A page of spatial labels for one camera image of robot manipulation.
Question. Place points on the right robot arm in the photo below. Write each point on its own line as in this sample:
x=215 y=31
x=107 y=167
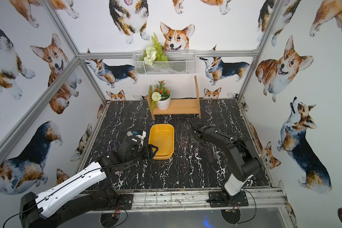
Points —
x=244 y=164

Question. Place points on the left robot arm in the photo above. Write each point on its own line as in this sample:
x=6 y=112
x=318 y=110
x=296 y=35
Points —
x=51 y=208

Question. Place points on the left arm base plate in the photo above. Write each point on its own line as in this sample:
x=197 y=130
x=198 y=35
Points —
x=123 y=201

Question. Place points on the white wire basket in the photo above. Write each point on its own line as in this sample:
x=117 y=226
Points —
x=179 y=63

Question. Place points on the potted flower plant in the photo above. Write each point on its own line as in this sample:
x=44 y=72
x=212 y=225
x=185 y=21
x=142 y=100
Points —
x=160 y=96

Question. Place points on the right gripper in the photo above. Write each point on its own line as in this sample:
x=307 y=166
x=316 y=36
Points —
x=197 y=132

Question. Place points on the wooden shelf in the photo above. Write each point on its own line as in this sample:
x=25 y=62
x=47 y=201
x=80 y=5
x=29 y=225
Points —
x=178 y=106

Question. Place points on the yellow storage box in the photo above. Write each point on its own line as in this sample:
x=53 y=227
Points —
x=162 y=136

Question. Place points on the green fern white flowers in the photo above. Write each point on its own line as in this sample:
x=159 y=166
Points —
x=154 y=53

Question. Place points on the purple fork pink handle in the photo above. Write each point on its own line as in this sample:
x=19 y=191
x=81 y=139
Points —
x=112 y=148

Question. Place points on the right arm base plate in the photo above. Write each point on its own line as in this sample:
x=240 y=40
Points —
x=222 y=199

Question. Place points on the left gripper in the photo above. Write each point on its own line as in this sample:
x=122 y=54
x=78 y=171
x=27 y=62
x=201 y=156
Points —
x=144 y=148

